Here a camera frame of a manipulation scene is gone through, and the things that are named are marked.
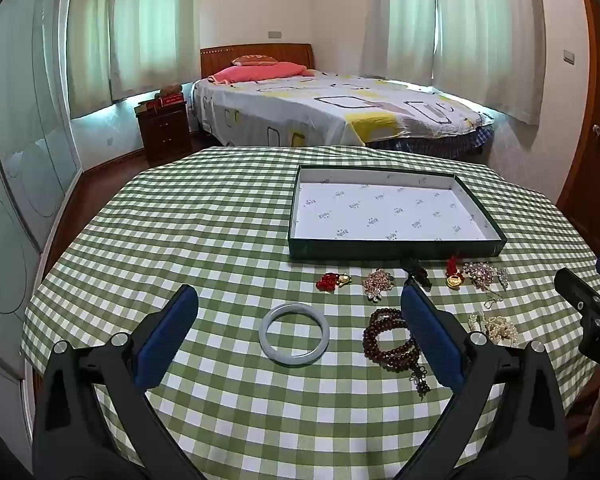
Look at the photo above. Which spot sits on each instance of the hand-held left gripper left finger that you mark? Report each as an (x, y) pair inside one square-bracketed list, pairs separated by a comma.
[(167, 330)]

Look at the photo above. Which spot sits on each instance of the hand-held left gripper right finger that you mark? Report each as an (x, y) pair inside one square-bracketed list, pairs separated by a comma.
[(430, 335)]

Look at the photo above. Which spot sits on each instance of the red pendant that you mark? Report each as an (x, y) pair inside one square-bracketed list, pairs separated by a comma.
[(330, 281)]

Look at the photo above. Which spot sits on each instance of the pale jade bangle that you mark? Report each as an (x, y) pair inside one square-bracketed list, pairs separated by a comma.
[(292, 359)]

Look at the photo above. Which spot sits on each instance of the shallow green cardboard box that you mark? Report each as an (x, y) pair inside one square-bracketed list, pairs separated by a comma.
[(380, 210)]

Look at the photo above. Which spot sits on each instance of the red and gold ornament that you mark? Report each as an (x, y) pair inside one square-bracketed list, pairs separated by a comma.
[(455, 280)]

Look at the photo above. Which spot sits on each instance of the black knotted ornament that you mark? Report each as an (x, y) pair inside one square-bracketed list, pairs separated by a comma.
[(417, 272)]

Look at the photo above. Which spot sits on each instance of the wooden door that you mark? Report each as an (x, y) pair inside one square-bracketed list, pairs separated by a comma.
[(595, 185)]

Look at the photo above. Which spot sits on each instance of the green checked tablecloth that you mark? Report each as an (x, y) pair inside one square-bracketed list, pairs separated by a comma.
[(205, 220)]

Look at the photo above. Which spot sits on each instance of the blue plaid bed skirt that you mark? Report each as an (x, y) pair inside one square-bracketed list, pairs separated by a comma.
[(430, 142)]

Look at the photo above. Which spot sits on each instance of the dark wooden nightstand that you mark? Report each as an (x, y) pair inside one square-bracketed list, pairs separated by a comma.
[(165, 132)]

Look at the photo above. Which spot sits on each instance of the stack of books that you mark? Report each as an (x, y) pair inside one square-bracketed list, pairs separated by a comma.
[(144, 108)]

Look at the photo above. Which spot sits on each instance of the red box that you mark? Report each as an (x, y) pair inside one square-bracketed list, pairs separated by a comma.
[(170, 101)]

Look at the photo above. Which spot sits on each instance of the brown plush toy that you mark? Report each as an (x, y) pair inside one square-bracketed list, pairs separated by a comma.
[(169, 91)]

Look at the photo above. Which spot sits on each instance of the glass sliding wardrobe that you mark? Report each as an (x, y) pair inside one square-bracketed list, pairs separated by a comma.
[(15, 135)]

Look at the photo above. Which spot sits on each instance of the wide white curtain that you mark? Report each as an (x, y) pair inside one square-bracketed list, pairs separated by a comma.
[(490, 35), (155, 20)]

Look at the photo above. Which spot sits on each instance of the bed with patterned sheet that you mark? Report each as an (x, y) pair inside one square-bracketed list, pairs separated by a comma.
[(305, 105)]

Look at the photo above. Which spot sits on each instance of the pink pillow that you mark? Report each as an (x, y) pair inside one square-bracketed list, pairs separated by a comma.
[(255, 72)]

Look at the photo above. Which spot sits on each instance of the orange cushion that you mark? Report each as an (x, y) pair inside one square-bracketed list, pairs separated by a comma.
[(254, 60)]

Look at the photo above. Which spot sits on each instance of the wooden bed headboard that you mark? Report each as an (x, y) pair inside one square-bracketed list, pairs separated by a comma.
[(280, 52)]

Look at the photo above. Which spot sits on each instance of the narrow white curtain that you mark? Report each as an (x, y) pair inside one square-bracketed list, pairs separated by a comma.
[(400, 15), (90, 35)]

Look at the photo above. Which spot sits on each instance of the wall light switch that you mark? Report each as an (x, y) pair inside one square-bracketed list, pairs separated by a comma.
[(569, 57)]

